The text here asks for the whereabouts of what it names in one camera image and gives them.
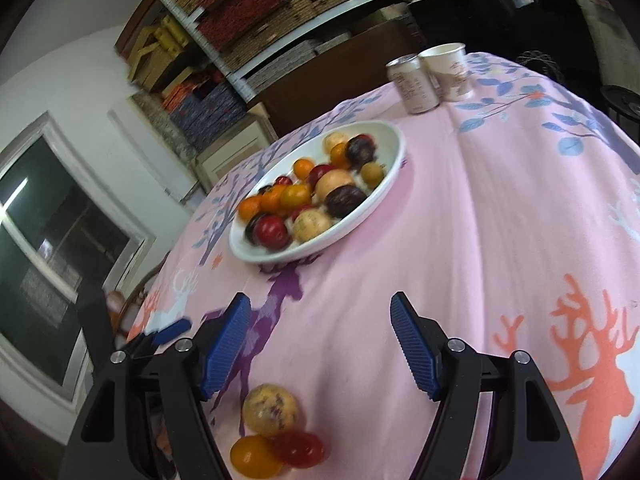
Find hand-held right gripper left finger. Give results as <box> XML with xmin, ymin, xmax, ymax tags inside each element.
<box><xmin>59</xmin><ymin>291</ymin><xmax>253</xmax><ymax>480</ymax></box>

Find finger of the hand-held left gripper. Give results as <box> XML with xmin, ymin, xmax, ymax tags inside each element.
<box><xmin>125</xmin><ymin>340</ymin><xmax>171</xmax><ymax>363</ymax></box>
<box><xmin>142</xmin><ymin>317</ymin><xmax>192</xmax><ymax>348</ymax></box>

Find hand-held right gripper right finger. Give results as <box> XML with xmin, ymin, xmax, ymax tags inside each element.
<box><xmin>389</xmin><ymin>290</ymin><xmax>583</xmax><ymax>480</ymax></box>

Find yellow-orange citrus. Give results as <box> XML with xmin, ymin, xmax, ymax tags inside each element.
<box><xmin>230</xmin><ymin>435</ymin><xmax>286</xmax><ymax>478</ymax></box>
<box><xmin>279</xmin><ymin>185</ymin><xmax>313</xmax><ymax>212</ymax></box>

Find dark red plum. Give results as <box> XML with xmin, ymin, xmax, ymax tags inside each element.
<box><xmin>307</xmin><ymin>164</ymin><xmax>338</xmax><ymax>186</ymax></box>
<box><xmin>252</xmin><ymin>215</ymin><xmax>292</xmax><ymax>251</ymax></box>

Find dark purple passion fruit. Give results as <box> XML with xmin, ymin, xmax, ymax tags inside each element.
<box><xmin>324</xmin><ymin>185</ymin><xmax>368</xmax><ymax>221</ymax></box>
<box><xmin>346</xmin><ymin>135</ymin><xmax>377</xmax><ymax>168</ymax></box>

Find small olive fruit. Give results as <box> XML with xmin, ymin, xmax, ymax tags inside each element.
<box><xmin>360</xmin><ymin>161</ymin><xmax>386</xmax><ymax>186</ymax></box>

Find white oval plate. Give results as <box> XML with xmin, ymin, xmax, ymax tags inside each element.
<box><xmin>228</xmin><ymin>120</ymin><xmax>406</xmax><ymax>264</ymax></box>

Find brown wooden chair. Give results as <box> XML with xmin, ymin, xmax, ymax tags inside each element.
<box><xmin>102</xmin><ymin>265</ymin><xmax>166</xmax><ymax>341</ymax></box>

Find white framed window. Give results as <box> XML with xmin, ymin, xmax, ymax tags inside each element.
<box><xmin>0</xmin><ymin>110</ymin><xmax>156</xmax><ymax>401</ymax></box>

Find pink deer print tablecloth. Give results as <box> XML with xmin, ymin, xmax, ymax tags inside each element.
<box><xmin>125</xmin><ymin>50</ymin><xmax>640</xmax><ymax>480</ymax></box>

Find beige framed picture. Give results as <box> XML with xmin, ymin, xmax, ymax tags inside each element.
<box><xmin>195</xmin><ymin>115</ymin><xmax>278</xmax><ymax>188</ymax></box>

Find blue floral box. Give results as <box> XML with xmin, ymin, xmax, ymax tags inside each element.
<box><xmin>167</xmin><ymin>100</ymin><xmax>211</xmax><ymax>151</ymax></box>
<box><xmin>190</xmin><ymin>82</ymin><xmax>248</xmax><ymax>131</ymax></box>

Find orange patterned box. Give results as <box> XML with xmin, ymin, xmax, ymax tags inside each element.
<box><xmin>160</xmin><ymin>82</ymin><xmax>201</xmax><ymax>111</ymax></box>

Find pink drink can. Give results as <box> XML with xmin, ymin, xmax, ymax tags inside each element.
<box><xmin>385</xmin><ymin>54</ymin><xmax>442</xmax><ymax>115</ymax></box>

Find white metal shelf rack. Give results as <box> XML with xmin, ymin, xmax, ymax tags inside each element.
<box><xmin>150</xmin><ymin>0</ymin><xmax>566</xmax><ymax>103</ymax></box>

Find dark brown wooden board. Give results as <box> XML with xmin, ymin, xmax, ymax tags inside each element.
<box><xmin>262</xmin><ymin>25</ymin><xmax>426</xmax><ymax>133</ymax></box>

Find white paper cup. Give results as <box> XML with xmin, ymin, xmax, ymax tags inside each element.
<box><xmin>417</xmin><ymin>42</ymin><xmax>475</xmax><ymax>103</ymax></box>

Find stack of yellow boxes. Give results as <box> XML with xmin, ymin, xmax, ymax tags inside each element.
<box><xmin>117</xmin><ymin>12</ymin><xmax>191</xmax><ymax>93</ymax></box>

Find black round stool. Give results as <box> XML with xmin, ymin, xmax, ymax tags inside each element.
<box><xmin>597</xmin><ymin>85</ymin><xmax>640</xmax><ymax>141</ymax></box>

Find stack of woven flat boxes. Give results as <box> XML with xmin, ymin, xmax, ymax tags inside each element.
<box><xmin>160</xmin><ymin>0</ymin><xmax>551</xmax><ymax>91</ymax></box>

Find black flat screen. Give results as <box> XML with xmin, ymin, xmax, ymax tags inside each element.
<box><xmin>407</xmin><ymin>0</ymin><xmax>601</xmax><ymax>61</ymax></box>

